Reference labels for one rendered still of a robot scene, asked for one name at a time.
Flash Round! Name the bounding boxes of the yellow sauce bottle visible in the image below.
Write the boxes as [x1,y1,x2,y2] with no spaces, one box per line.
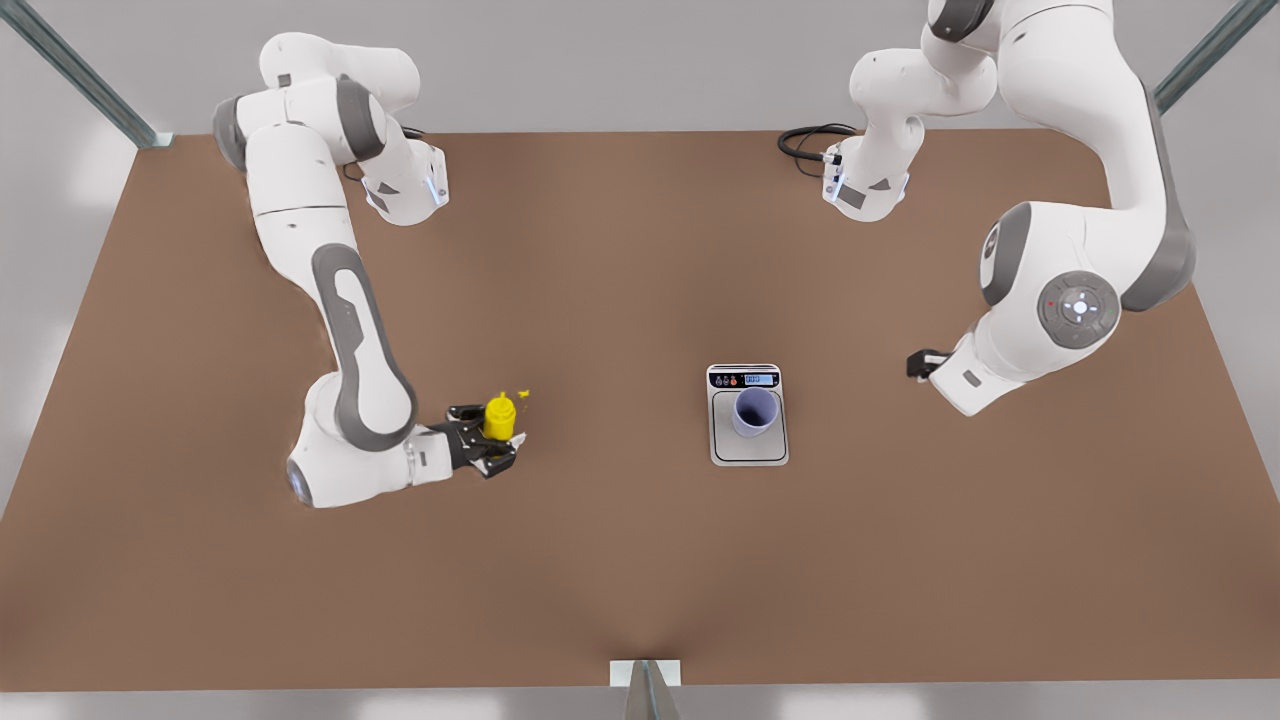
[483,389,532,443]

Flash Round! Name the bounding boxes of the lavender cup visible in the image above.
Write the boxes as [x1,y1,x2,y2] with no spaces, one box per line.
[732,386,781,439]

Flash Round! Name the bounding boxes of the silver kitchen scale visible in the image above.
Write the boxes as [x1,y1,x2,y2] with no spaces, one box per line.
[706,363,790,468]

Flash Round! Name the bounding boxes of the black cable loop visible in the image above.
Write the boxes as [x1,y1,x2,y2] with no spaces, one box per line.
[777,123,863,181]

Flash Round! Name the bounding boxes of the silver frame post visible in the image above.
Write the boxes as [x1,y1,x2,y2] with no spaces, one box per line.
[609,658,683,720]
[0,0,173,151]
[1152,0,1280,114]

